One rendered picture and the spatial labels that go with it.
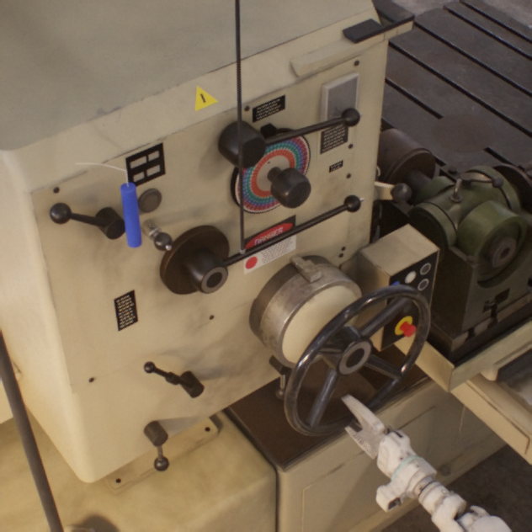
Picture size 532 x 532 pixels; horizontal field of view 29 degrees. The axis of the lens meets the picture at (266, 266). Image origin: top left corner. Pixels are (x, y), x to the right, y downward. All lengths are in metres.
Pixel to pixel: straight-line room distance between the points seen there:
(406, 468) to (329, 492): 0.94
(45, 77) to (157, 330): 0.53
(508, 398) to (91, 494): 1.14
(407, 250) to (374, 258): 0.08
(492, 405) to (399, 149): 0.75
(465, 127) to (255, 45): 1.48
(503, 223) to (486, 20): 1.46
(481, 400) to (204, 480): 0.78
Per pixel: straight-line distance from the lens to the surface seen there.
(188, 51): 1.83
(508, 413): 2.81
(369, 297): 1.93
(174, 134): 1.71
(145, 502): 2.72
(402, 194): 2.16
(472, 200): 2.50
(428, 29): 3.70
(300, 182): 1.83
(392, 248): 2.25
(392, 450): 2.10
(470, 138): 3.18
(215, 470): 2.76
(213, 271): 1.84
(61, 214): 1.62
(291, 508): 2.94
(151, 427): 2.16
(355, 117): 1.89
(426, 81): 3.42
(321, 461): 2.86
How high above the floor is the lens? 2.86
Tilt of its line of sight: 44 degrees down
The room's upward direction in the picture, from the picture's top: straight up
